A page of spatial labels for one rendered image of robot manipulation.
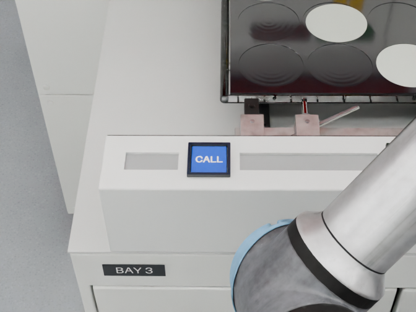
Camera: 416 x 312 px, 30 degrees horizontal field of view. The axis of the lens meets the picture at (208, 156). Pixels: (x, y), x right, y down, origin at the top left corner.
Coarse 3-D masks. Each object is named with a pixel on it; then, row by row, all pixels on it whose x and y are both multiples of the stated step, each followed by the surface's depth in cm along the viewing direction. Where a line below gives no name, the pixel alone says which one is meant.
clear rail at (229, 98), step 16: (224, 96) 117; (240, 96) 117; (256, 96) 117; (272, 96) 117; (288, 96) 117; (304, 96) 117; (320, 96) 117; (336, 96) 117; (352, 96) 117; (368, 96) 117; (384, 96) 117; (400, 96) 117
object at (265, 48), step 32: (256, 0) 133; (288, 0) 133; (320, 0) 133; (352, 0) 133; (384, 0) 133; (256, 32) 128; (288, 32) 128; (384, 32) 127; (256, 64) 122; (288, 64) 122; (320, 64) 122; (352, 64) 122
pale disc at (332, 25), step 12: (312, 12) 131; (324, 12) 131; (336, 12) 131; (348, 12) 130; (360, 12) 130; (312, 24) 129; (324, 24) 129; (336, 24) 128; (348, 24) 128; (360, 24) 128; (324, 36) 126; (336, 36) 126; (348, 36) 126
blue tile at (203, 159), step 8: (192, 152) 102; (200, 152) 102; (208, 152) 102; (216, 152) 102; (224, 152) 101; (192, 160) 101; (200, 160) 101; (208, 160) 101; (216, 160) 101; (224, 160) 101; (192, 168) 100; (200, 168) 100; (208, 168) 100; (216, 168) 100; (224, 168) 100
